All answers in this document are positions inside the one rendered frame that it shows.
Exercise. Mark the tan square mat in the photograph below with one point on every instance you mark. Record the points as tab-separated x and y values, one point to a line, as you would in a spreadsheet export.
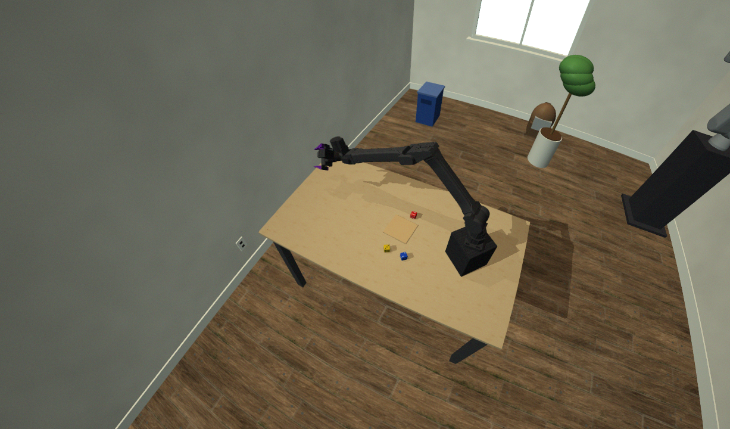
400	228

